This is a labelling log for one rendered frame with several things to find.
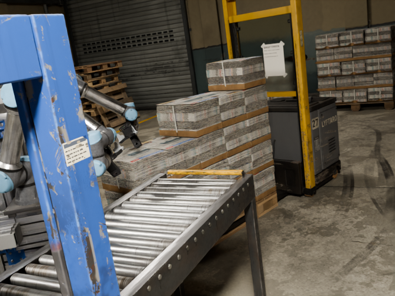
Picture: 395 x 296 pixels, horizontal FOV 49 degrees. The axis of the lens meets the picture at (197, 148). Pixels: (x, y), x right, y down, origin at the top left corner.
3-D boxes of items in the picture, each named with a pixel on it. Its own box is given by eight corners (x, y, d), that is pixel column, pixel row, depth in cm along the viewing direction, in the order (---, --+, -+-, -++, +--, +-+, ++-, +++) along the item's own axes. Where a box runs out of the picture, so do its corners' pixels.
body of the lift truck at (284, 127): (254, 184, 444) (245, 106, 426) (283, 168, 482) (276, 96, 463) (316, 192, 397) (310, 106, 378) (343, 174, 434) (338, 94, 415)
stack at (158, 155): (118, 270, 307) (95, 157, 288) (223, 210, 387) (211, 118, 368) (154, 285, 281) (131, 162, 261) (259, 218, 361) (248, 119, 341)
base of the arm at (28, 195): (12, 208, 212) (7, 188, 210) (19, 198, 226) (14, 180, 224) (44, 202, 214) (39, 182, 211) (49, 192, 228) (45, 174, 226)
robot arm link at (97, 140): (90, 128, 196) (95, 152, 199) (79, 134, 186) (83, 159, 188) (106, 127, 194) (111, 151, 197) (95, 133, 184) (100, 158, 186)
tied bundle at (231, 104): (187, 127, 347) (183, 98, 342) (211, 118, 367) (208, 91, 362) (223, 128, 321) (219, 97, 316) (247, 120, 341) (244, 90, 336)
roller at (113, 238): (81, 240, 180) (79, 229, 179) (181, 249, 159) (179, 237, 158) (73, 245, 176) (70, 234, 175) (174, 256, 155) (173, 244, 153)
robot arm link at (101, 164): (101, 158, 185) (106, 177, 187) (107, 152, 196) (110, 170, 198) (83, 161, 186) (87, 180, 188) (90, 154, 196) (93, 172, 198)
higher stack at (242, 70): (223, 210, 387) (203, 63, 357) (243, 198, 407) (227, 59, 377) (258, 218, 360) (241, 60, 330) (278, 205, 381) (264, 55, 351)
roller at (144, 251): (70, 247, 174) (67, 236, 173) (173, 258, 153) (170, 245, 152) (62, 253, 170) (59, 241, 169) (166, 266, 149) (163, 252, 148)
